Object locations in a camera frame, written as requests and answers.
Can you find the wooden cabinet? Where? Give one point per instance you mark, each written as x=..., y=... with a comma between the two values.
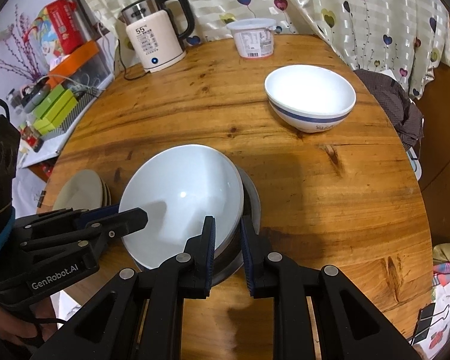
x=435, y=154

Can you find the white electric kettle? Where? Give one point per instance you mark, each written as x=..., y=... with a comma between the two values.
x=151, y=29

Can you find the white plastic tub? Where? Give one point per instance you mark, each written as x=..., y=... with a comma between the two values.
x=254, y=38

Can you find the person left hand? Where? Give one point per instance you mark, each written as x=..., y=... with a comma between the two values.
x=13, y=329

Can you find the black binder clip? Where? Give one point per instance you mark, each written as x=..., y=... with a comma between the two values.
x=41, y=198

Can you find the heart pattern curtain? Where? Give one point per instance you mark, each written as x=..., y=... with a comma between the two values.
x=411, y=38

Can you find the zigzag pattern box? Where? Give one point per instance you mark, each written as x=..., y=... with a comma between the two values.
x=83, y=102

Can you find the stainless steel bowl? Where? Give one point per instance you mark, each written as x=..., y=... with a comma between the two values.
x=230, y=260

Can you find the large white blue-striped bowl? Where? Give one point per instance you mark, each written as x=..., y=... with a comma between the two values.
x=309, y=98

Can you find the small white blue-striped bowl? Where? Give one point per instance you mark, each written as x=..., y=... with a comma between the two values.
x=178, y=188

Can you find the green gift boxes stack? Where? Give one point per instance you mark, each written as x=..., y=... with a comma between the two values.
x=53, y=110

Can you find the orange lidded storage box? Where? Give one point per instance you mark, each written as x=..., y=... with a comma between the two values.
x=85, y=65

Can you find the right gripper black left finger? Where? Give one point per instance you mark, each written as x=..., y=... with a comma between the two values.
x=139, y=315

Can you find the dark cloth on chair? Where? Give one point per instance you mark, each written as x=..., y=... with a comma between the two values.
x=404, y=115

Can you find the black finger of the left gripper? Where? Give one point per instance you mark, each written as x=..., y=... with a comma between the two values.
x=104, y=225

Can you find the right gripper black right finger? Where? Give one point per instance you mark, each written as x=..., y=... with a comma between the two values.
x=318, y=314

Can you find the grey pouch case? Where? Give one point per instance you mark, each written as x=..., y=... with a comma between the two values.
x=35, y=97

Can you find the purple flower branches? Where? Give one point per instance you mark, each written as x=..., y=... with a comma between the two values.
x=20, y=58

